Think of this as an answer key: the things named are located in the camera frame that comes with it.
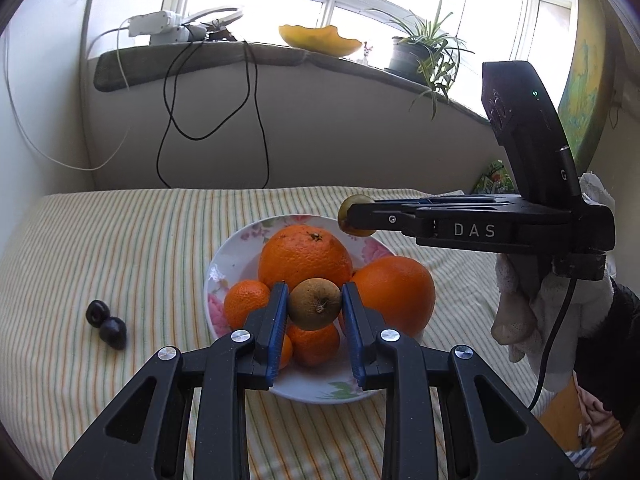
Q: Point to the white floral plate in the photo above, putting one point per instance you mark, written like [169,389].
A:
[235,255]

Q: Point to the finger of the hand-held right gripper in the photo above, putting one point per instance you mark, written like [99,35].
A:
[380,217]
[465,201]

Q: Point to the green printed packet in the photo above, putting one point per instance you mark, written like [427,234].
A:
[492,177]

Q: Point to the white power adapter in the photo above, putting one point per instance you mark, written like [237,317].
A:
[180,34]

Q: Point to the large smooth orange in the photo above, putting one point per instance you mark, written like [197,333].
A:
[395,295]

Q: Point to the small figurine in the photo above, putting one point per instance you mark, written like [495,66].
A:
[367,54]

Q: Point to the orange cloth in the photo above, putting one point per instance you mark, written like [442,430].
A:
[595,420]

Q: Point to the yellow bowl on sill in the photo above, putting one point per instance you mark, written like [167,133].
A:
[320,40]

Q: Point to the small tangerine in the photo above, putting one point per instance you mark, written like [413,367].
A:
[286,352]
[314,347]
[245,302]

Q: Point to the potted spider plant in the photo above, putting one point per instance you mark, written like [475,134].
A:
[415,55]

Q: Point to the person's right forearm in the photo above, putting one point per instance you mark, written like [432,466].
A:
[615,350]

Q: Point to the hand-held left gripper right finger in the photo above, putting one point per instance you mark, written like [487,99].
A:
[352,330]

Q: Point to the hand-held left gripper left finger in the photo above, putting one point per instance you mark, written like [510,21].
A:
[277,330]

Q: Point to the grey windowsill cushion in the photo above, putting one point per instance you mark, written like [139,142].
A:
[200,57]

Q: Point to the person's right hand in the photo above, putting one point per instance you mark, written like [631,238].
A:
[515,320]

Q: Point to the brown round fruit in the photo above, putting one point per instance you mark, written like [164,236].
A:
[315,305]
[342,215]

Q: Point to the striped cloth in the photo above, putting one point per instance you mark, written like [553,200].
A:
[125,240]

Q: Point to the large orange with stem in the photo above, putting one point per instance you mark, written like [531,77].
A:
[300,255]

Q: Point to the wall poster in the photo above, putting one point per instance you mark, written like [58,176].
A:
[585,85]

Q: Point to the dark purple plum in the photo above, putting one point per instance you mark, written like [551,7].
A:
[112,332]
[97,312]

